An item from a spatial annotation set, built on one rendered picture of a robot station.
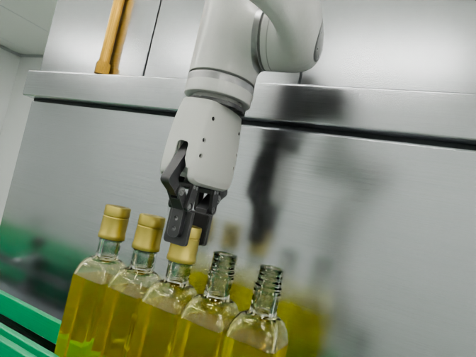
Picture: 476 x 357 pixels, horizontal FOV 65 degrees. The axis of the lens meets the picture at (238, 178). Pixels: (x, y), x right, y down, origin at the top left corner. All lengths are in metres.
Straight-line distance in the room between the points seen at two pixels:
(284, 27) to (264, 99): 0.21
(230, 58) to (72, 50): 0.56
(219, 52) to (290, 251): 0.28
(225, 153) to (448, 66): 0.32
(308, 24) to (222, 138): 0.16
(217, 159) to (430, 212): 0.26
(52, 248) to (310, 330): 0.55
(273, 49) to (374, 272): 0.30
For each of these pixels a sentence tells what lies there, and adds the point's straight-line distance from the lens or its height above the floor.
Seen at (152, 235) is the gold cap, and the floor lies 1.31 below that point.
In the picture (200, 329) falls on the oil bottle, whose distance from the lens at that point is 0.43.
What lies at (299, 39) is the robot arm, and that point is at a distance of 0.42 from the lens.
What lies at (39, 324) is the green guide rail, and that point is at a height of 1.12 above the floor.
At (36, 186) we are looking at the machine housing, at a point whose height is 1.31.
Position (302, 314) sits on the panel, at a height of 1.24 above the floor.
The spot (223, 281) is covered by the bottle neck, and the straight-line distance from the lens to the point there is 0.43.
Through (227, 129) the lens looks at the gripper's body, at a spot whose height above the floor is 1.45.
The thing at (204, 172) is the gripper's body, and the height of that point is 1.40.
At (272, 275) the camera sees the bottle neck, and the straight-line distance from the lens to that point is 0.40.
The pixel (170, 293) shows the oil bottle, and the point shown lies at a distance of 0.45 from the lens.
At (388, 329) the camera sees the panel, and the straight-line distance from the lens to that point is 0.52.
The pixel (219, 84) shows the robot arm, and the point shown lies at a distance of 0.44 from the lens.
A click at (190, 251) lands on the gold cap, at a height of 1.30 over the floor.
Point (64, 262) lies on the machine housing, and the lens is 0.84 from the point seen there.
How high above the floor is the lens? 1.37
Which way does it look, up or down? 3 degrees up
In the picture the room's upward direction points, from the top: 12 degrees clockwise
